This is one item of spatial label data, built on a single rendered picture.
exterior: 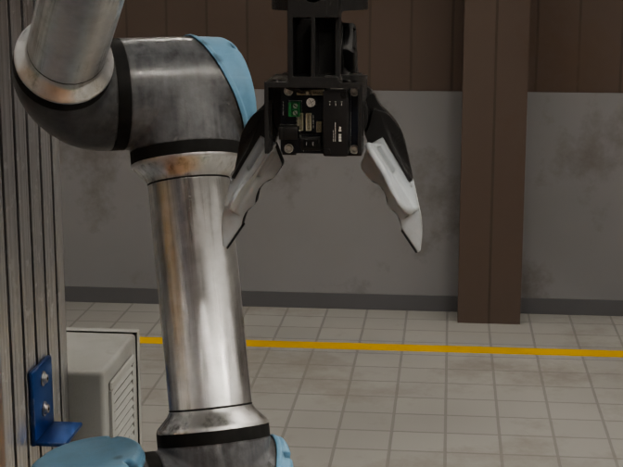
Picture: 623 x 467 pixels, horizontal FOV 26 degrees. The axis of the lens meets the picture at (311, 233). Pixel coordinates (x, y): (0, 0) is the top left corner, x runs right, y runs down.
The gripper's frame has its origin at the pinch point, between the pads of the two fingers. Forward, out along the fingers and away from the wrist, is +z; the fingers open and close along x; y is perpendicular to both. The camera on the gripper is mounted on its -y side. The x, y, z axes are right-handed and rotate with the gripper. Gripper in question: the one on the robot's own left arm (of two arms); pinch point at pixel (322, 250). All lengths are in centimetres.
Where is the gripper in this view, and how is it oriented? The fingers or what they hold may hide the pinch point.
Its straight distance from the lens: 105.6
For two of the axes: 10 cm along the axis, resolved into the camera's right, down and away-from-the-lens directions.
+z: 0.0, 9.8, 2.0
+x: 9.9, 0.2, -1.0
